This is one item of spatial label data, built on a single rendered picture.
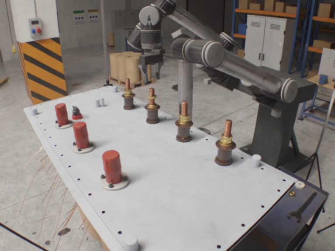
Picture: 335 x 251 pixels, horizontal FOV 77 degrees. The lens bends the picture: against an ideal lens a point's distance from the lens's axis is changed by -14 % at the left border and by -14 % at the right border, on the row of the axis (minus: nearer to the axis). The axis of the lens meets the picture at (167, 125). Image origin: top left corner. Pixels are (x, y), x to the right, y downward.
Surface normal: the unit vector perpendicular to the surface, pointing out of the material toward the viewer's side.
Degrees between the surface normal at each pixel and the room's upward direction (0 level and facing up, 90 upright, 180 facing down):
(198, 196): 0
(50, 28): 90
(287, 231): 0
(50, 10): 90
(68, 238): 0
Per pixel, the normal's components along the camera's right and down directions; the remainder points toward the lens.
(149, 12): -0.07, 0.46
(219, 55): 0.51, 0.34
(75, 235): 0.00, -0.89
